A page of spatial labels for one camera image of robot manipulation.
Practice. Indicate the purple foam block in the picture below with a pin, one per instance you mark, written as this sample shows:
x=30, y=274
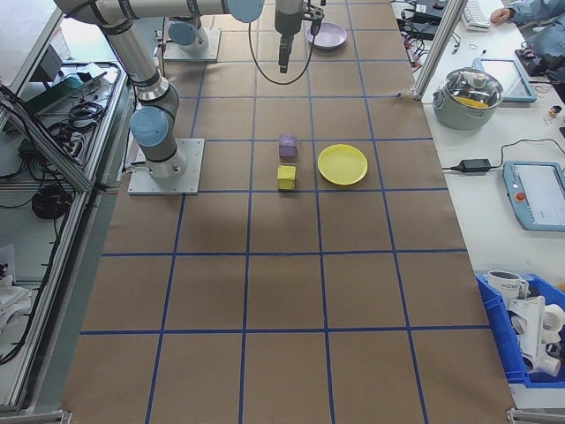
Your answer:
x=288, y=146

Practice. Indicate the yellow foam block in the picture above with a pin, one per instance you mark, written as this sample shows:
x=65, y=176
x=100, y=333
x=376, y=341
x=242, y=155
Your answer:
x=286, y=178

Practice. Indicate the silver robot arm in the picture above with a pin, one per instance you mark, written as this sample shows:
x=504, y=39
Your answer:
x=132, y=57
x=183, y=32

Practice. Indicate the person forearm blue sleeve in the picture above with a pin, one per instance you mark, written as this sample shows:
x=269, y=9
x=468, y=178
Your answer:
x=536, y=9

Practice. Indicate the person hand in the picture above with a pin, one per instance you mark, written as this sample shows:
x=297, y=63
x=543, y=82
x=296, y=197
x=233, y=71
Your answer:
x=502, y=16

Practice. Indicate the purple plate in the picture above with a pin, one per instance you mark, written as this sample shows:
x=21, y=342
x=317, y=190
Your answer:
x=327, y=35

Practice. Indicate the yellow plate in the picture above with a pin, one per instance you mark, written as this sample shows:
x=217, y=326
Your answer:
x=342, y=164

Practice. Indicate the hub strip with red plugs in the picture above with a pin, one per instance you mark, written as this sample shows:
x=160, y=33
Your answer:
x=417, y=53

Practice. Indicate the black power adapter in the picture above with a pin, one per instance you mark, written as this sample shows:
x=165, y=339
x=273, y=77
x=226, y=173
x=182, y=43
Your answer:
x=476, y=165
x=421, y=30

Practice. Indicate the white keyboard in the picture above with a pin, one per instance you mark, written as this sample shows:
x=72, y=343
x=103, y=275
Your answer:
x=476, y=13

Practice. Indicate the grey pot with lid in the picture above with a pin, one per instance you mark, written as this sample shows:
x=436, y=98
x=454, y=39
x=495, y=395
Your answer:
x=468, y=99

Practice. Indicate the white power strip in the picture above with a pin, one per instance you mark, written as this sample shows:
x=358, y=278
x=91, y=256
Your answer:
x=75, y=143

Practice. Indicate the green board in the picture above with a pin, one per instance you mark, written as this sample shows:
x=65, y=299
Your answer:
x=57, y=95

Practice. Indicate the blue teach pendant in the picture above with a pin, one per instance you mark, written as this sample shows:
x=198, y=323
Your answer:
x=536, y=196
x=514, y=79

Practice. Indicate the grey electronics box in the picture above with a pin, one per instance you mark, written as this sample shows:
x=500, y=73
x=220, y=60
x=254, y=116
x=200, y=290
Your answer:
x=46, y=64

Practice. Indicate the small black device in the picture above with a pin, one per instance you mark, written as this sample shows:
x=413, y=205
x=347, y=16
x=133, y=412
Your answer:
x=529, y=59

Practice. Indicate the person torso blue jacket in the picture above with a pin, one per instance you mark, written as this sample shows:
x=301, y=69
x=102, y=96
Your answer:
x=549, y=48

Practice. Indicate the small tape roll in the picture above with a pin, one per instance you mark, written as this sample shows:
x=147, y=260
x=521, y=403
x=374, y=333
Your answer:
x=555, y=111

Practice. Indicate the white mug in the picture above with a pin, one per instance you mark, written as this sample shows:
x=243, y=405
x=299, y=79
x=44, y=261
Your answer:
x=503, y=285

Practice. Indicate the blue plastic bin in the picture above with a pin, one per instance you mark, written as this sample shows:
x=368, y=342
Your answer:
x=494, y=318

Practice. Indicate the white pipe fitting assembly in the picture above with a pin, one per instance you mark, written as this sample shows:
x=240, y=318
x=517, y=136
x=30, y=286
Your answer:
x=529, y=327

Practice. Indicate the white cloth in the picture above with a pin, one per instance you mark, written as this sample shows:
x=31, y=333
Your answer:
x=13, y=305

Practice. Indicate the aluminium corner profile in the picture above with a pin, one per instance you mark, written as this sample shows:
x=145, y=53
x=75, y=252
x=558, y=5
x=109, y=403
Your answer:
x=31, y=417
x=536, y=417

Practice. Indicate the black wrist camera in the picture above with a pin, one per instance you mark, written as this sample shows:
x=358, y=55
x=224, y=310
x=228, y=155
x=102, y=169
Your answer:
x=314, y=20

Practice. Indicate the white square base plate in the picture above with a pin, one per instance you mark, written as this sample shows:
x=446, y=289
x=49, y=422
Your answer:
x=211, y=44
x=194, y=170

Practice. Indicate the aluminium profile post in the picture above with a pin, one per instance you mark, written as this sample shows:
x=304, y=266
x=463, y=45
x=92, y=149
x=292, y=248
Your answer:
x=434, y=48

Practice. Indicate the metal V-shaped frame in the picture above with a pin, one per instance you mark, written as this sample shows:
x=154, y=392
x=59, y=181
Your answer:
x=44, y=146

